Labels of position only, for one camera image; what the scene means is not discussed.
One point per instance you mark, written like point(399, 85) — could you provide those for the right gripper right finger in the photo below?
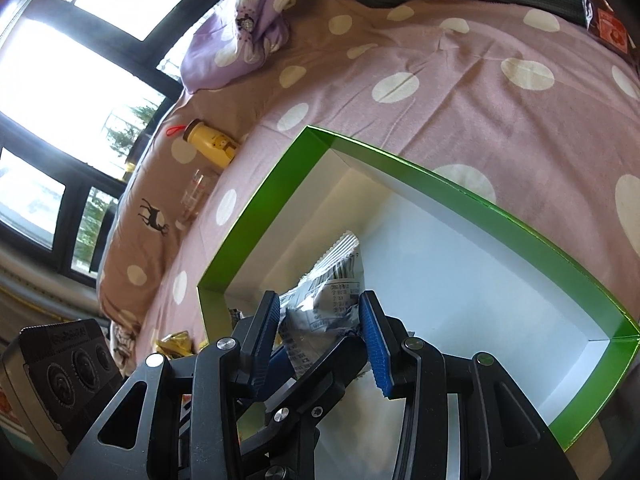
point(462, 416)

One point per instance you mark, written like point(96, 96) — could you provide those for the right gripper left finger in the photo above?
point(176, 419)

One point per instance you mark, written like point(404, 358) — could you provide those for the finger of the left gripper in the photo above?
point(284, 448)

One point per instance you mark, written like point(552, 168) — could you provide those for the yellow brown wrapper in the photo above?
point(174, 346)

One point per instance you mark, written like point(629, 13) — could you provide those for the silver white snack bag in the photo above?
point(322, 307)

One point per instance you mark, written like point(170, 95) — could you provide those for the striped white cloth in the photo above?
point(122, 343)

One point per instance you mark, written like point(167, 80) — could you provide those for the green white cardboard box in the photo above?
point(458, 271)

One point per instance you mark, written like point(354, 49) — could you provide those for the brown polka dot bolster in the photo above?
point(148, 229)

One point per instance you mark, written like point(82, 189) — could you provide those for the clear plastic bottle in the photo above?
point(193, 198)

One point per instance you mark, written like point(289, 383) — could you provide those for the yellow bear bottle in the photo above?
point(212, 143)

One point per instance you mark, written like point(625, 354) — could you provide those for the black framed window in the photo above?
point(84, 84)

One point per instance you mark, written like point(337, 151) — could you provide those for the pink polka dot sheet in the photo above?
point(514, 103)

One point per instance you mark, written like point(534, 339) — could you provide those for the purple floral cloth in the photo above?
point(234, 41)

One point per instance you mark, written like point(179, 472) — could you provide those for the small red candy packet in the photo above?
point(603, 24)

